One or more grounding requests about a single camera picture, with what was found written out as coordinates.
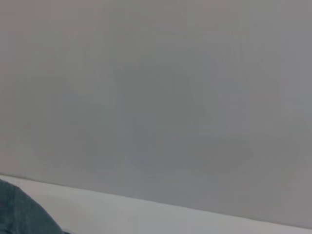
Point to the blue denim shorts with cartoon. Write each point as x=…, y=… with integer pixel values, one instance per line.
x=22, y=212

